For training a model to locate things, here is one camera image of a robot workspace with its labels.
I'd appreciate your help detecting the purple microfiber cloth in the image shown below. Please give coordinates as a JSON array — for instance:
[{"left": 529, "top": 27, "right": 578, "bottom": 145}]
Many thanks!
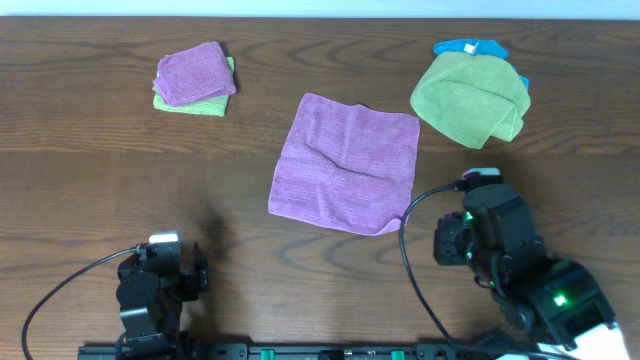
[{"left": 268, "top": 93, "right": 420, "bottom": 236}]

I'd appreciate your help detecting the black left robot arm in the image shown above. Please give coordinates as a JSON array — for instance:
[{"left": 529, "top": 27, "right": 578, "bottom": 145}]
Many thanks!
[{"left": 114, "top": 243, "right": 210, "bottom": 359}]

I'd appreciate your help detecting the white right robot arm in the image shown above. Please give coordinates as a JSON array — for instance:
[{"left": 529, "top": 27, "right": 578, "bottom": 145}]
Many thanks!
[{"left": 434, "top": 180, "right": 629, "bottom": 359}]

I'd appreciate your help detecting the green crumpled microfiber cloth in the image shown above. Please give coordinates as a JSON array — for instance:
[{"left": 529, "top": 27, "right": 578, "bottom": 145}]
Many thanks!
[{"left": 410, "top": 52, "right": 531, "bottom": 149}]

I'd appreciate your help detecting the folded green cloth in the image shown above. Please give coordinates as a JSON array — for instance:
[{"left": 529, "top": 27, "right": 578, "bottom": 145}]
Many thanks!
[{"left": 152, "top": 57, "right": 234, "bottom": 117}]

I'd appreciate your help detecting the blue microfiber cloth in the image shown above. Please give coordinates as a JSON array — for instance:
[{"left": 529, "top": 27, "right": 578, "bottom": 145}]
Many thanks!
[{"left": 433, "top": 39, "right": 509, "bottom": 60}]

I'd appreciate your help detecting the folded purple cloth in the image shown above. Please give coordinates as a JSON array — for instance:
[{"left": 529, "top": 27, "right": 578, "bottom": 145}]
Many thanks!
[{"left": 153, "top": 42, "right": 237, "bottom": 106}]

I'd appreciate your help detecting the black right camera cable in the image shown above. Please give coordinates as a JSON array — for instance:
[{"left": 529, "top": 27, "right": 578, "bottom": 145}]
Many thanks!
[{"left": 398, "top": 182, "right": 576, "bottom": 360}]

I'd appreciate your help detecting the black camera cable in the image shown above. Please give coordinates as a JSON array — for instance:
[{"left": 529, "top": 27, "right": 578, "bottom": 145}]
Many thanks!
[
  {"left": 20, "top": 245, "right": 141, "bottom": 360},
  {"left": 398, "top": 182, "right": 576, "bottom": 360}
]

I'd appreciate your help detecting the black left camera cable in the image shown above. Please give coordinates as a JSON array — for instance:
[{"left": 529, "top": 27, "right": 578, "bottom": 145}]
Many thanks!
[{"left": 20, "top": 245, "right": 141, "bottom": 360}]

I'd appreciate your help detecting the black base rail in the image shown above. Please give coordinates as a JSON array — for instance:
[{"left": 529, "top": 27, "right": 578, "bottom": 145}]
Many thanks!
[{"left": 77, "top": 341, "right": 501, "bottom": 360}]

